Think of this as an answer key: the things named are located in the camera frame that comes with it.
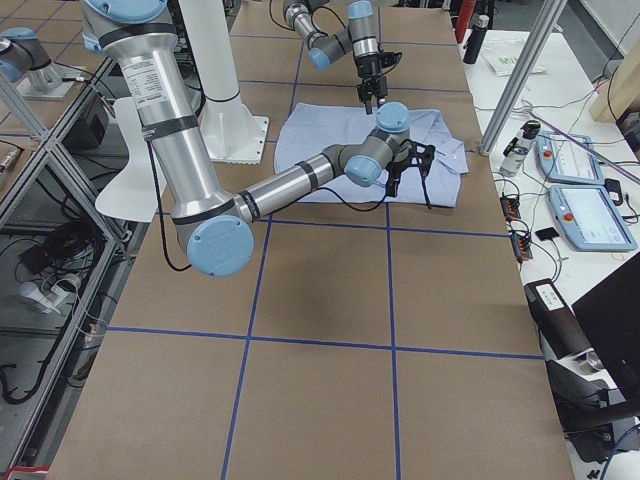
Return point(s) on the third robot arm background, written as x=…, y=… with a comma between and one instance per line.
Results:
x=26, y=63

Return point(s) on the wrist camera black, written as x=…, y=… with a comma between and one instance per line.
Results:
x=418, y=154
x=389, y=60

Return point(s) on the light blue striped shirt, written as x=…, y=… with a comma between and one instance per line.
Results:
x=312, y=129

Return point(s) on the upper teach pendant tablet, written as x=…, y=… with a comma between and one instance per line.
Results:
x=561, y=160

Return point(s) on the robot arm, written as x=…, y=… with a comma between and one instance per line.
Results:
x=358, y=38
x=213, y=225

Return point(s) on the black thermos bottle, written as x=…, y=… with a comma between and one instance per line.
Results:
x=475, y=40

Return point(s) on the clear water bottle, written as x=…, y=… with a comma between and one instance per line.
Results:
x=517, y=150

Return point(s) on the lower teach pendant tablet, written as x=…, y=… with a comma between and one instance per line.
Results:
x=589, y=219

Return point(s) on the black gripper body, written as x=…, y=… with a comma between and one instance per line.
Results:
x=366, y=68
x=398, y=166

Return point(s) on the black monitor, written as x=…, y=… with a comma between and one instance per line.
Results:
x=609, y=316

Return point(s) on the teach pendant tablet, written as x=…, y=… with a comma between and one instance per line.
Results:
x=589, y=219
x=561, y=160

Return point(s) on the white plastic chair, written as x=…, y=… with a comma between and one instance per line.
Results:
x=131, y=194

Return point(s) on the aluminium frame post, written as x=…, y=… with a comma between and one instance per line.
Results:
x=535, y=42

